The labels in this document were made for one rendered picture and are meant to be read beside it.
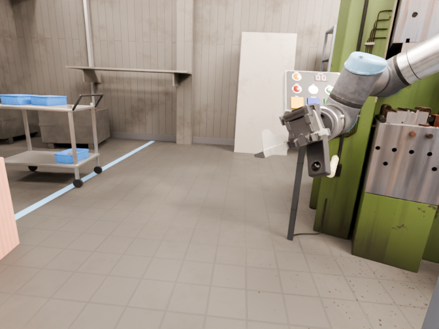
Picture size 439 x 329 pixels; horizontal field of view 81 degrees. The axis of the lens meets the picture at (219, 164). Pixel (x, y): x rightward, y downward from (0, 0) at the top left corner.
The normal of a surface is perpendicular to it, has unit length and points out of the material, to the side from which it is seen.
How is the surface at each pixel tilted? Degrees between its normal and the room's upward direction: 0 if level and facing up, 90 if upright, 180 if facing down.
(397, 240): 90
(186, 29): 90
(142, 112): 90
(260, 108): 79
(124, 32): 90
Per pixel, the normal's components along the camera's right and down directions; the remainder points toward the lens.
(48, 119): 0.12, 0.28
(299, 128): -0.66, 0.26
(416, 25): -0.45, 0.22
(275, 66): -0.07, 0.08
